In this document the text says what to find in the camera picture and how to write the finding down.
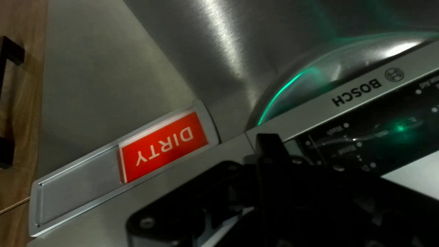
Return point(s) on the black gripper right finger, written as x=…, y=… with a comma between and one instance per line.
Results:
x=282, y=159

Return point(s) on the wooden drawer front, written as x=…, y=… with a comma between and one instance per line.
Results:
x=11, y=229

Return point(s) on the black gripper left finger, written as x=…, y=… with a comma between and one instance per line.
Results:
x=263, y=152

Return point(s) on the stainless steel Bosch dishwasher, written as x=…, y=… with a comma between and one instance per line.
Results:
x=114, y=69

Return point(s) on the wooden cabinet door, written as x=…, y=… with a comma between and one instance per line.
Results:
x=31, y=91

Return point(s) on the silver red dirty sign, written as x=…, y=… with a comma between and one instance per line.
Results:
x=159, y=146

